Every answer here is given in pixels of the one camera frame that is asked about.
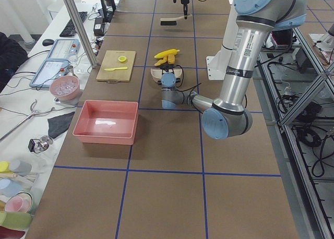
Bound black power adapter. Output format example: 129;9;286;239
93;17;104;37

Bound yellow lemon slice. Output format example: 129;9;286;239
118;56;127;63

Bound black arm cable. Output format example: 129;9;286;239
172;65;203;112

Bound teach pendant tablet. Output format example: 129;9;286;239
29;59;70;88
47;38;80;59

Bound beige brush black bristles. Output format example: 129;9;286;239
160;14;193;26

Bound brown toy potato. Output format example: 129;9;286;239
167;54;175;65

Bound black computer mouse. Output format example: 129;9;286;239
42;39;54;46

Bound upper teach pendant tablet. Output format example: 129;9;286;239
47;38;80;59

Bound black keyboard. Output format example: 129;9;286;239
59;11;88;38

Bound dark grey cloth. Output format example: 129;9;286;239
47;112;75;139

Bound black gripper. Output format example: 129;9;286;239
159;64;180;82
173;0;189;19

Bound pink plastic cup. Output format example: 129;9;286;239
4;196;32;212

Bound tan toy ginger root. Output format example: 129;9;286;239
154;56;168;67

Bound grey plastic cup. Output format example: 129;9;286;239
9;159;32;176

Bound beige plastic dustpan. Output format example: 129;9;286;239
150;68;183;83

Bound wooden cutting board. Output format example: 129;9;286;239
96;50;136;82

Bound lower teach pendant tablet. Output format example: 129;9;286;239
29;59;70;88

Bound light blue cup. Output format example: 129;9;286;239
0;178;22;197

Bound aluminium frame post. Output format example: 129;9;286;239
63;0;98;68

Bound yellow plastic knife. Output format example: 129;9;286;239
104;66;128;71

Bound pink bowl with ice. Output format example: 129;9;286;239
50;75;80;101

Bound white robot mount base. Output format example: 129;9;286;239
206;5;238;80

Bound yellow toy corn cob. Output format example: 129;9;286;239
154;49;180;59

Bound pink plastic bin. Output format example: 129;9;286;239
73;100;138;145

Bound metal reacher tool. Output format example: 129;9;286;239
1;99;55;142

